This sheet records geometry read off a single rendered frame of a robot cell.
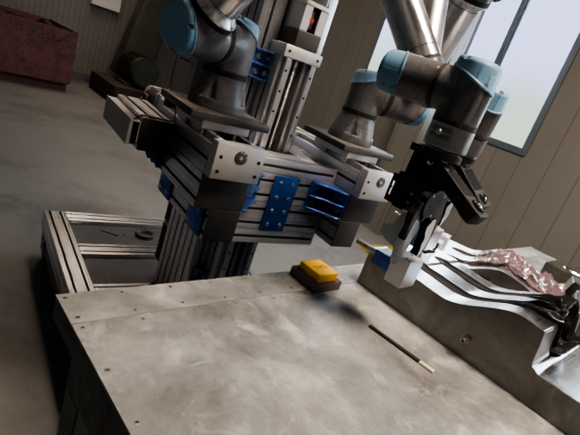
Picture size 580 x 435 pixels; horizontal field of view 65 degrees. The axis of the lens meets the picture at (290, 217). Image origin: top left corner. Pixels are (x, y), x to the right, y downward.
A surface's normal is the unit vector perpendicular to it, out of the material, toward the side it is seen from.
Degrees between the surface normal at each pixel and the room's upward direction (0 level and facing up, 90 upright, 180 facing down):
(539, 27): 90
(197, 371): 0
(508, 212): 90
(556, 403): 90
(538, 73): 90
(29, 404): 0
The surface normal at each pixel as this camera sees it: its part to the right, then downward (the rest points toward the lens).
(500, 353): -0.71, -0.01
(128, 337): 0.31, -0.90
